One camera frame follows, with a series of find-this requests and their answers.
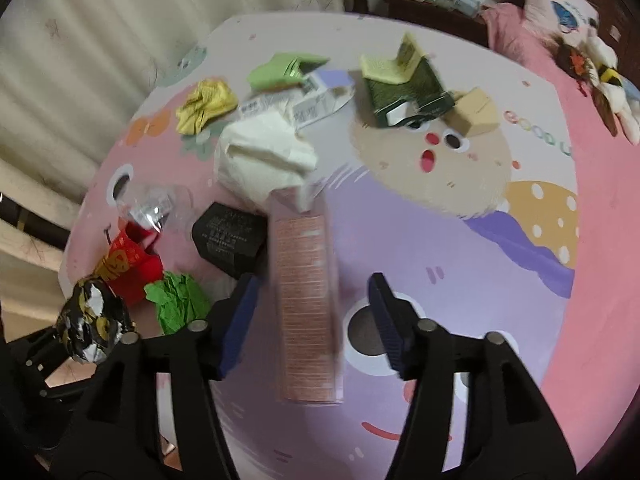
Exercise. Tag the pale yellow open carton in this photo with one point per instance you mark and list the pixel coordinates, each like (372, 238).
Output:
(385, 67)

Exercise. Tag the yellow paper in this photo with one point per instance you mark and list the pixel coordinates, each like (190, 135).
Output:
(205, 105)

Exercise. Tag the tall pink box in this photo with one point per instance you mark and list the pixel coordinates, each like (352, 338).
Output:
(305, 310)

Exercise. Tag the small beige box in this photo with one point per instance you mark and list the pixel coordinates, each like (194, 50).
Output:
(475, 112)

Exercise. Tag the pink bed blanket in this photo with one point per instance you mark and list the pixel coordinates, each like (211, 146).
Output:
(600, 210)

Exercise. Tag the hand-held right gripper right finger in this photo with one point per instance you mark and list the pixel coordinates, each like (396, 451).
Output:
(387, 320)

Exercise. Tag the black gold wrapper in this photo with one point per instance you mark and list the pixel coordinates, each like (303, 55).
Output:
(90, 320)

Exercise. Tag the brown plush toy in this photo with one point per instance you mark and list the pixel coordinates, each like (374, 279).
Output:
(572, 60)

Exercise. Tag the green crumpled paper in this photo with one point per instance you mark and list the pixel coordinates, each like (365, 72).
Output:
(175, 300)

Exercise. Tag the clear plastic wrap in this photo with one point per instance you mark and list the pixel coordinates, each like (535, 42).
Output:
(150, 207)

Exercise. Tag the black box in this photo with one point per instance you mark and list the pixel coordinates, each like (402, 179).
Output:
(225, 240)

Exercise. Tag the pile of plush toys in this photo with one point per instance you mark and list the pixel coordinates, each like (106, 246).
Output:
(612, 15)

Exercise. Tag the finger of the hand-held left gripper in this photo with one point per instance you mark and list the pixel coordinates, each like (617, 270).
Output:
(42, 350)
(55, 392)

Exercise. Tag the light green packet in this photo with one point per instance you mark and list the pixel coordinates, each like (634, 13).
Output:
(270, 72)

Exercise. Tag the red paper carton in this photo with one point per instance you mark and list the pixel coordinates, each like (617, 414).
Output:
(132, 270)

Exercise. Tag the dark green box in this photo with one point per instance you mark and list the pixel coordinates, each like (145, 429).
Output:
(410, 90)

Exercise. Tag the bee plush toy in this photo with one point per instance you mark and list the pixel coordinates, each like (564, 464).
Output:
(610, 75)

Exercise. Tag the white lavender box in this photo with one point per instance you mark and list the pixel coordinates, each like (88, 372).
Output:
(320, 97)

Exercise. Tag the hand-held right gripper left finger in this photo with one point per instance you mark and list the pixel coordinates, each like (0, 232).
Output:
(240, 320)

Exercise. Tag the cartoon printed table cover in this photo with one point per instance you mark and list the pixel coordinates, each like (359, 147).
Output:
(450, 270)

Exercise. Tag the white blue plush toy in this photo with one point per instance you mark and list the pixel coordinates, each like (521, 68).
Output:
(625, 110)

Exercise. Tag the white paper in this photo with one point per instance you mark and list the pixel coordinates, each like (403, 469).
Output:
(260, 155)

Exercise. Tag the dark wooden nightstand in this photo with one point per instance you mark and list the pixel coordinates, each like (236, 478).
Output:
(425, 17)

